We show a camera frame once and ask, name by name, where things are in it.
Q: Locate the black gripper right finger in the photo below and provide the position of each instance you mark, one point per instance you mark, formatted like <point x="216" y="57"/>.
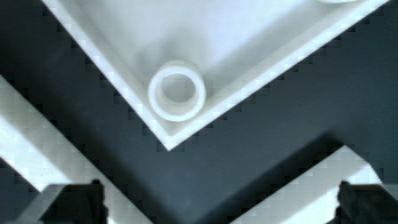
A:
<point x="367" y="204"/>

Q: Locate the white square tabletop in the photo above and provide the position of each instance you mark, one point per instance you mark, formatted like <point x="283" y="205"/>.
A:
<point x="191" y="52"/>

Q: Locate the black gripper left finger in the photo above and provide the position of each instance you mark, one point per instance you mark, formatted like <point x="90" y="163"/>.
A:
<point x="70" y="204"/>

